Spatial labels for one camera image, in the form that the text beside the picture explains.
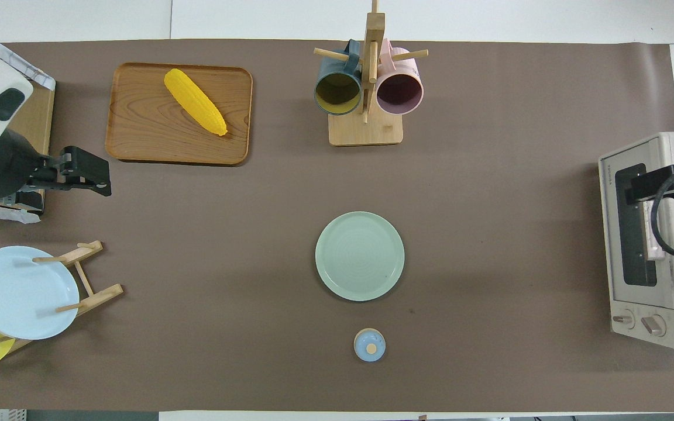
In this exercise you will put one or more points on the wooden plate rack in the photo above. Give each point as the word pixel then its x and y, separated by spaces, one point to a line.
pixel 100 295

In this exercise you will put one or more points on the beige toaster oven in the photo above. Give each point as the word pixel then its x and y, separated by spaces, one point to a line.
pixel 609 234

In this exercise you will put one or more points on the light blue plate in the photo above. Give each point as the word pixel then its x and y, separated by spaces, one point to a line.
pixel 15 298

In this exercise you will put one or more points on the pale green plate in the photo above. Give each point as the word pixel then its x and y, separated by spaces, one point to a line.
pixel 360 257

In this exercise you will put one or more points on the yellow corn cob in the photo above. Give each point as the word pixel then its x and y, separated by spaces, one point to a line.
pixel 195 102

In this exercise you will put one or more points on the pink mug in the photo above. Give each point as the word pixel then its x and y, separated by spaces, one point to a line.
pixel 400 93

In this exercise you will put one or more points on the brown table mat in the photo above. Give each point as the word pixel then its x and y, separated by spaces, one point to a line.
pixel 489 234

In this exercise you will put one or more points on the dark teal mug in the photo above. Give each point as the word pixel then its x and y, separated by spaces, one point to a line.
pixel 337 96

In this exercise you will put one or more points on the wooden serving tray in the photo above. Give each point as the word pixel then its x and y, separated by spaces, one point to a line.
pixel 150 134

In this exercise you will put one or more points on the white slotted crate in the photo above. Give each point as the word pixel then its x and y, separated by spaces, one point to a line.
pixel 3 416

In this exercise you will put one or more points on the wooden mug rack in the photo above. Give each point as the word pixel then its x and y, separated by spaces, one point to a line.
pixel 366 134

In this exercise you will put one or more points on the white checkered cloth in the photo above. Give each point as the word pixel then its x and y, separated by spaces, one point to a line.
pixel 38 76

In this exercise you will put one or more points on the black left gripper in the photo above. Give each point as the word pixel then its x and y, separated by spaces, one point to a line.
pixel 18 166

